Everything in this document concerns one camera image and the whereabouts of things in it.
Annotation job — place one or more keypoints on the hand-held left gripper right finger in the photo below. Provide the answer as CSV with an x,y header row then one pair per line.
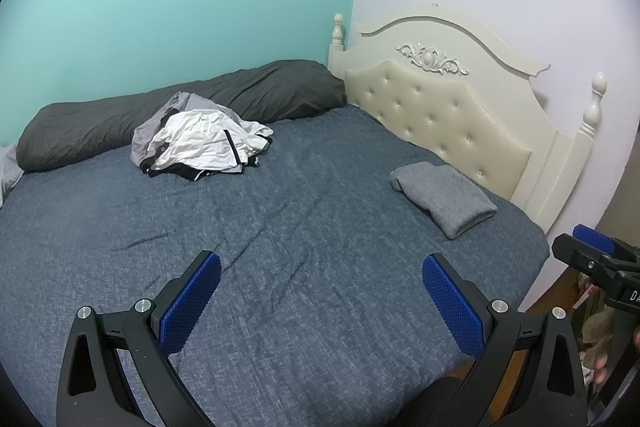
x,y
455,307

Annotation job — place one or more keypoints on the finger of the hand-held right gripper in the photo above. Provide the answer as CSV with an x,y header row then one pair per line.
x,y
592,237
575,254

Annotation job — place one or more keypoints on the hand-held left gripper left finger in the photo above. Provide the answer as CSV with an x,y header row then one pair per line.
x,y
192,302

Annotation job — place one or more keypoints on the grey knit sweater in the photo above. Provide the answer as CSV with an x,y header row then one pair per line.
x,y
440,197

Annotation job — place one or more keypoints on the person's right hand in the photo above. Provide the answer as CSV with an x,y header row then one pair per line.
x,y
600,367

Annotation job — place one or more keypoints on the colourful bags pile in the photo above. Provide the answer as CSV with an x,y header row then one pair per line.
x,y
592,322

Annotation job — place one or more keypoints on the blue patterned bed cover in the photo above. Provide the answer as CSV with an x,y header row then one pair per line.
x,y
300,257

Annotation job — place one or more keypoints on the white grey jacket black trim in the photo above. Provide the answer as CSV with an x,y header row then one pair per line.
x,y
200,142

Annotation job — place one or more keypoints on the cream tufted headboard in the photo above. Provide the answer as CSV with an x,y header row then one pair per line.
x,y
450,117

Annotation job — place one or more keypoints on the dark grey long pillow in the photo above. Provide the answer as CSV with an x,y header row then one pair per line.
x,y
250,92

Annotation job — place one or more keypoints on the light grey blanket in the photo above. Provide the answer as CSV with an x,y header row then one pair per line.
x,y
7,172

